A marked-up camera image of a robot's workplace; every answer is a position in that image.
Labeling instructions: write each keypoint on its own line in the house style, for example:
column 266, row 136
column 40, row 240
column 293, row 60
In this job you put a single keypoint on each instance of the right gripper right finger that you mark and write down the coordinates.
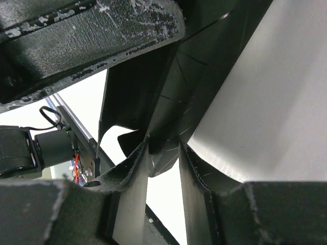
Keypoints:
column 221, row 210

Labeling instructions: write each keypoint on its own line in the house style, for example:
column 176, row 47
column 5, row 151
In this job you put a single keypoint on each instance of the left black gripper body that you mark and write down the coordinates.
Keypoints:
column 47, row 46

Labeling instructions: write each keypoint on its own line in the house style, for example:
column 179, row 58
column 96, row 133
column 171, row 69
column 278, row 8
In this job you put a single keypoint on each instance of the black rectangular glasses case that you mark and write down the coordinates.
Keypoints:
column 163, row 94

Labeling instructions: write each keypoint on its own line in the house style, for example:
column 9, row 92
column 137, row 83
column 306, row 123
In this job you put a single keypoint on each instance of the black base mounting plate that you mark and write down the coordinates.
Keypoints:
column 102, row 163

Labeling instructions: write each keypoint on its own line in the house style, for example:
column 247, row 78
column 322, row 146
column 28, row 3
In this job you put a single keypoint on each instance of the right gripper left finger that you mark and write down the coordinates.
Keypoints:
column 49, row 212

